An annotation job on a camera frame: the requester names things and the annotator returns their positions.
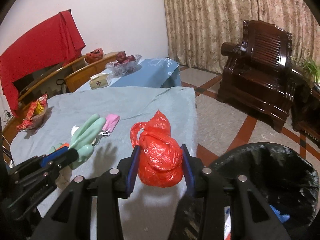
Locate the dark wooden armchair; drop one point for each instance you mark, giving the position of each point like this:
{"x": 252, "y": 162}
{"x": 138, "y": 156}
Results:
{"x": 258, "y": 71}

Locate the white toothpaste box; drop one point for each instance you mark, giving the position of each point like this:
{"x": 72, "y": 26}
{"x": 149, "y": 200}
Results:
{"x": 227, "y": 224}

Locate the green potted plant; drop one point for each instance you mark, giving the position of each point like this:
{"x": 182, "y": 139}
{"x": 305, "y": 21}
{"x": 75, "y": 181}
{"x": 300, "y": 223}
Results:
{"x": 308, "y": 68}

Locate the black trash bin bag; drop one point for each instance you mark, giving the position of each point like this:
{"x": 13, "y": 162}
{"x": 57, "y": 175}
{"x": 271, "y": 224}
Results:
{"x": 284, "y": 179}

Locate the glass fruit bowl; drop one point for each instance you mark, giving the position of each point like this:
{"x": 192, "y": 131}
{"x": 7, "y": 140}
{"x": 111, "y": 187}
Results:
{"x": 126, "y": 68}

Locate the tissue box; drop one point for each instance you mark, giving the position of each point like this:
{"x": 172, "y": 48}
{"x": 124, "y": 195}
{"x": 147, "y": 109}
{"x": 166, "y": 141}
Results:
{"x": 100, "y": 80}

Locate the red apples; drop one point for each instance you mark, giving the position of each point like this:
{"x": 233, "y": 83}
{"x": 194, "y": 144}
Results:
{"x": 122, "y": 57}

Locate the green rubber glove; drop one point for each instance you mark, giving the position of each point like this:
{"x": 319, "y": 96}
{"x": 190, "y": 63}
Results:
{"x": 82, "y": 139}

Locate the grey table cloth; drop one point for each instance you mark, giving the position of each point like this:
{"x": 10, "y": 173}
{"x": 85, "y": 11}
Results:
{"x": 149, "y": 212}

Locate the beige patterned curtain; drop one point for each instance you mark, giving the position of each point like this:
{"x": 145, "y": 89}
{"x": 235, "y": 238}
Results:
{"x": 198, "y": 28}

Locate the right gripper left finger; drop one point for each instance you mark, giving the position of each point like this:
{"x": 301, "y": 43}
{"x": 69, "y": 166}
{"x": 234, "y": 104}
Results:
{"x": 70, "y": 215}

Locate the dark wooden side table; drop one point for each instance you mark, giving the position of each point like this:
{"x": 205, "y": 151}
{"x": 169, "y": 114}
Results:
{"x": 305, "y": 112}

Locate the pink face mask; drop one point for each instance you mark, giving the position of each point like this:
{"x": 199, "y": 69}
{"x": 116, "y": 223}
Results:
{"x": 111, "y": 122}

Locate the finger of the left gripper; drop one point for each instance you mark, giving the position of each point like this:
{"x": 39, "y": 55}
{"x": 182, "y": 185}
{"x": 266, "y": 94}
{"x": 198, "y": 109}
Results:
{"x": 42, "y": 160}
{"x": 33, "y": 175}

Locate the wooden tv cabinet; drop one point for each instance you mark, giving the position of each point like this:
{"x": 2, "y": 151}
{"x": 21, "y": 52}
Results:
{"x": 55, "y": 80}

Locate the blue plastic bag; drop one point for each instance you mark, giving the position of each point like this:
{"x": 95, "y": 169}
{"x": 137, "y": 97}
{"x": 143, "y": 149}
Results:
{"x": 282, "y": 217}

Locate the crumpled white tissue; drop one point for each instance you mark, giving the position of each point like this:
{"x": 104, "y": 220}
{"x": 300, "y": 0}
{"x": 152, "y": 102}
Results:
{"x": 74, "y": 129}

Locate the snack basket red packets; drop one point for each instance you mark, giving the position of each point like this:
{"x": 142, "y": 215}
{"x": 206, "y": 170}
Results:
{"x": 35, "y": 114}

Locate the blue table cover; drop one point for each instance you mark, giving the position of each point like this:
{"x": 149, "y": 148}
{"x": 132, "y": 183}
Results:
{"x": 154, "y": 73}

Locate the red plastic bag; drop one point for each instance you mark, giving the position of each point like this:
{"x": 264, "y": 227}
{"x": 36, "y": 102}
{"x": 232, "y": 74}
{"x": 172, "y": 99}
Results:
{"x": 160, "y": 156}

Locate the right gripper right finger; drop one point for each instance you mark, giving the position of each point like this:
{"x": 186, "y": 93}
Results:
{"x": 251, "y": 215}

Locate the red cloth cover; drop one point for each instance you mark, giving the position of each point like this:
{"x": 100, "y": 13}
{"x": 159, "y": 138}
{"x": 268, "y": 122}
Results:
{"x": 55, "y": 40}

